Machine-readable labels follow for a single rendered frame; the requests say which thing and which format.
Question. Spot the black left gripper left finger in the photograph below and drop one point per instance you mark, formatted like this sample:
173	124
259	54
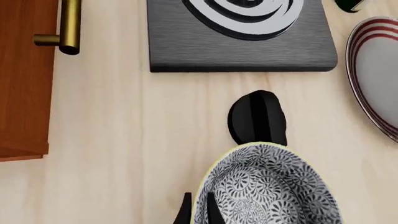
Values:
185	213

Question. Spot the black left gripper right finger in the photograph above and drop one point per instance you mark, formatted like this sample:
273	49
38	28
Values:
214	212

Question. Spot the wooden cabinet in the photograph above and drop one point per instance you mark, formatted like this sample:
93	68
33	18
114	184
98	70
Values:
23	79

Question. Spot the flat black stove plate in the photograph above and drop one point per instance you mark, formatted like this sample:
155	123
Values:
239	42

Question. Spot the white plate with red rings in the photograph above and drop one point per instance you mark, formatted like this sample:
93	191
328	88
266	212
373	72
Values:
374	79

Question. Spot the dark green object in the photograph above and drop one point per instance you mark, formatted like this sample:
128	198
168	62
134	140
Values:
348	4

